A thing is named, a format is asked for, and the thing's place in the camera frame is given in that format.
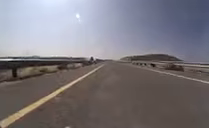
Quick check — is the low roadside barrier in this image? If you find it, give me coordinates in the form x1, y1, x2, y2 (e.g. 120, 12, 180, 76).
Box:
131, 60, 166, 69

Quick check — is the grey asphalt road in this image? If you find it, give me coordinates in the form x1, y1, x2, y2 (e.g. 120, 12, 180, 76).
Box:
0, 60, 209, 128

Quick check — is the distant hill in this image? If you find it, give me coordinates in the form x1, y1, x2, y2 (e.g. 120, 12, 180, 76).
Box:
119, 53, 183, 62

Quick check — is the yellow painted line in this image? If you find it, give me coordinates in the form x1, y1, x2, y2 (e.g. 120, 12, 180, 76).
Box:
0, 63, 106, 128

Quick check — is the dry roadside verge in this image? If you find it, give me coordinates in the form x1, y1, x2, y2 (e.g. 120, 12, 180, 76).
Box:
0, 62, 85, 84

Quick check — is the metal guardrail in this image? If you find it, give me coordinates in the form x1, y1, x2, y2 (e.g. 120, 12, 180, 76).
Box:
0, 57, 90, 79

